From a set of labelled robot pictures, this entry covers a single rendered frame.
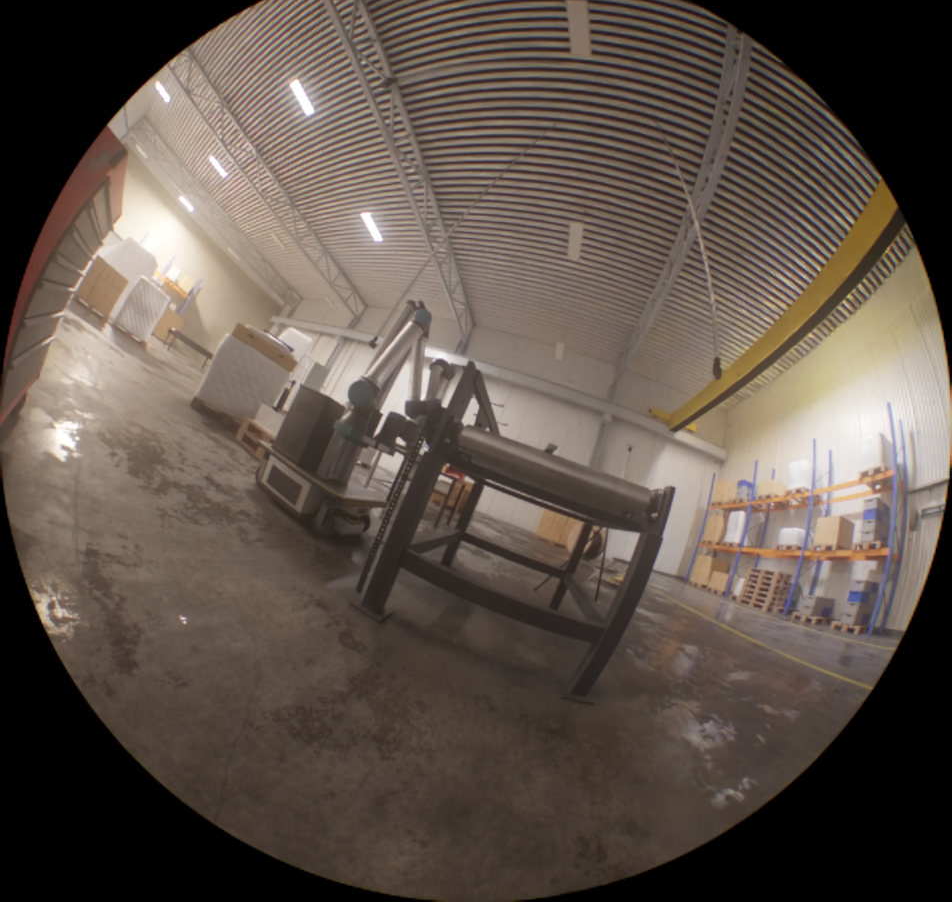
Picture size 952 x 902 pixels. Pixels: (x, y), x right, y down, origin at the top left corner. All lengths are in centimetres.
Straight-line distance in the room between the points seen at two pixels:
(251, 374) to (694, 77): 957
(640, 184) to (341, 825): 894
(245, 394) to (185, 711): 388
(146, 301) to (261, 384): 509
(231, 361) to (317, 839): 419
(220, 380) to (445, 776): 418
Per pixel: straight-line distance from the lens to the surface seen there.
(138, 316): 844
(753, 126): 833
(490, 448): 108
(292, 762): 74
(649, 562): 118
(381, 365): 167
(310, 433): 200
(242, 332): 426
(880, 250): 736
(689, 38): 795
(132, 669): 82
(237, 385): 422
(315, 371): 496
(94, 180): 106
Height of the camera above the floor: 67
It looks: 13 degrees up
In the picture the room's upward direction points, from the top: 23 degrees clockwise
